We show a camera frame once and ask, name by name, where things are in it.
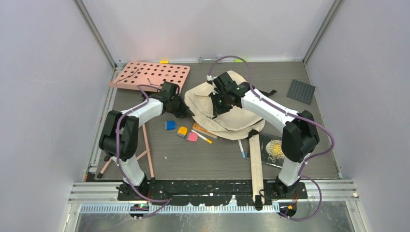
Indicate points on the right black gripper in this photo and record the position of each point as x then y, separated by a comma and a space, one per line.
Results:
218, 109

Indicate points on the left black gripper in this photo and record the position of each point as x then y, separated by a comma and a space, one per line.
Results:
184, 112

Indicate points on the cream canvas backpack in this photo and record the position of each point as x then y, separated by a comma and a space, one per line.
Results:
236, 124

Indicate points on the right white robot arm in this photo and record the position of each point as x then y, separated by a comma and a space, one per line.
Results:
298, 130

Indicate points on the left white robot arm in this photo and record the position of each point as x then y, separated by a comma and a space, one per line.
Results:
120, 132

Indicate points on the blue eraser block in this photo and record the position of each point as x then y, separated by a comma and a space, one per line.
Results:
170, 125

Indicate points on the orange eraser block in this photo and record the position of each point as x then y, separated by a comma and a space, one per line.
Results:
182, 132

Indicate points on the green tape tag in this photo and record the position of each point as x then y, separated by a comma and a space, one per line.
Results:
240, 60

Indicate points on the orange paperback book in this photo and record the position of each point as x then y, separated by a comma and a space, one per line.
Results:
198, 128

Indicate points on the pink eraser block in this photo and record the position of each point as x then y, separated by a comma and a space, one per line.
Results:
192, 137

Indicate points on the yellow capped white marker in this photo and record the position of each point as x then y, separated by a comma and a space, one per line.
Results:
201, 136

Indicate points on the pink perforated stand board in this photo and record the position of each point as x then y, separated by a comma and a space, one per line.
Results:
149, 76

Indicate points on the blue capped white marker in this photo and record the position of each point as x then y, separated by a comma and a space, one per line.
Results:
241, 149

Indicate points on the dark grey studded baseplate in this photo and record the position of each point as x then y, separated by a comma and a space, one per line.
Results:
301, 91

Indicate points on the black moon cover book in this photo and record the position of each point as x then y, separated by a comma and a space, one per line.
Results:
270, 149

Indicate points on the pink tripod stand legs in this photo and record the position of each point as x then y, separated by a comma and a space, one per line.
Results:
146, 153

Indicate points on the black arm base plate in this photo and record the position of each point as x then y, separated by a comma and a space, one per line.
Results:
217, 192

